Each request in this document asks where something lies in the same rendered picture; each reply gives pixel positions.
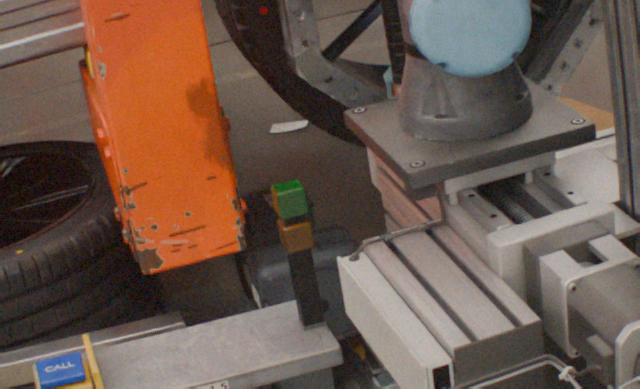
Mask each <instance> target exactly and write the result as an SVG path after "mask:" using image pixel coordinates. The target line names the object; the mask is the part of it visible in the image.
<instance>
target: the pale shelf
mask: <svg viewBox="0 0 640 389"><path fill-rule="evenodd" d="M298 318H299V316H298V311H297V305H296V300H293V301H290V302H286V303H281V304H278V305H274V306H270V307H266V308H262V309H258V310H255V311H251V312H246V313H243V314H239V315H235V316H232V317H227V318H223V319H220V320H216V321H212V322H209V323H205V324H201V325H197V326H193V327H189V328H186V329H185V328H182V329H178V330H175V331H171V332H167V333H164V334H160V335H156V336H153V337H149V338H148V337H145V338H142V339H138V340H134V341H131V342H127V343H123V344H116V345H112V346H110V347H106V348H102V349H99V350H98V349H95V350H93V352H94V356H95V357H96V360H97V364H98V368H99V372H100V377H101V381H102V382H103V385H104V389H250V388H254V387H257V386H261V385H264V384H266V385H268V384H271V383H276V382H279V381H283V380H286V379H290V378H294V377H298V376H302V375H305V374H309V373H312V372H316V371H320V370H324V369H327V368H331V367H334V366H339V365H342V364H343V363H344V361H343V356H342V350H341V347H340V345H339V342H338V341H337V339H336V338H335V336H333V335H332V333H331V331H330V330H329V328H328V327H327V325H324V326H320V327H316V328H312V329H309V330H304V328H303V327H302V325H301V323H299V322H298Z"/></svg>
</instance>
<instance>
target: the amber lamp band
mask: <svg viewBox="0 0 640 389"><path fill-rule="evenodd" d="M306 218H307V216H306ZM277 223H278V230H279V235H280V241H281V245H282V246H283V248H284V249H285V251H286V252H287V253H289V255H292V253H295V252H299V251H304V250H308V249H311V248H314V246H315V243H314V237H313V231H312V225H311V222H310V220H309V219H308V218H307V221H305V222H300V223H297V225H293V226H288V227H285V226H284V225H283V222H282V221H281V219H278V221H277Z"/></svg>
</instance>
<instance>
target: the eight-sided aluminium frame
mask: <svg viewBox="0 0 640 389"><path fill-rule="evenodd" d="M276 3H277V8H278V14H279V20H280V26H281V31H282V38H283V44H285V46H284V47H283V50H284V51H286V55H287V62H288V66H289V67H290V68H291V69H292V70H293V71H294V72H295V73H296V74H297V75H298V76H299V77H300V78H303V79H305V81H306V82H308V83H309V84H310V85H311V86H312V87H316V88H318V89H320V90H321V91H323V92H324V93H326V94H327V95H329V96H332V98H333V99H335V100H336V101H338V102H339V103H341V104H343V105H344V106H347V107H348V108H350V109H352V108H356V107H361V106H365V105H369V104H373V103H378V102H382V101H386V100H388V99H387V98H385V97H384V96H382V95H381V93H379V92H378V91H375V90H373V89H372V88H370V87H369V86H367V85H366V84H364V83H363V82H360V81H359V80H357V79H356V77H354V76H353V75H351V74H349V73H348V72H345V71H344V70H342V69H341V68H339V67H338V66H336V65H335V64H333V63H331V62H329V60H328V59H326V58H324V57H323V56H322V54H321V48H320V42H319V35H318V29H316V23H315V17H314V11H313V5H312V0H276ZM565 12H566V13H565V14H564V15H563V17H562V18H561V20H560V21H559V22H558V25H557V27H556V28H555V30H554V31H553V32H552V34H551V35H550V36H549V38H548V40H547V41H546V43H545V44H544V46H543V47H542V48H541V50H540V51H539V54H538V56H537V57H536V58H535V60H534V61H533V63H532V64H531V65H530V67H529V68H528V70H527V71H526V73H525V74H524V76H525V77H527V78H528V79H530V80H532V82H533V83H535V84H537V85H538V86H539V87H541V88H542V89H544V90H545V91H547V92H549V93H550V94H552V95H554V96H555V98H556V97H557V95H558V94H559V93H560V91H561V90H562V88H563V87H564V86H565V85H564V83H566V80H568V79H569V77H570V76H571V74H572V73H573V71H574V69H575V67H576V66H577V64H578V63H579V62H580V60H581V59H582V56H583V55H584V53H585V52H586V50H587V49H588V48H589V45H590V43H591V42H592V41H593V39H594V38H595V37H596V34H597V33H598V32H599V30H600V29H601V27H602V25H603V23H604V20H603V9H602V7H601V0H573V2H572V4H571V5H570V6H569V8H568V9H567V10H566V11H565ZM578 14H579V15H578ZM590 21H591V22H590ZM575 44H576V45H575ZM562 64H563V65H562ZM547 87H548V88H547ZM546 88H547V89H546Z"/></svg>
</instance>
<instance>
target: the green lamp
mask: <svg viewBox="0 0 640 389"><path fill-rule="evenodd" d="M271 194H272V201H273V206H274V211H276V213H277V214H278V216H279V217H280V218H281V219H282V220H287V219H291V218H295V217H299V216H304V215H307V214H308V213H309V206H308V201H307V194H306V189H305V187H304V186H302V185H301V182H300V181H299V180H298V179H292V180H287V181H283V182H279V184H274V185H272V186H271Z"/></svg>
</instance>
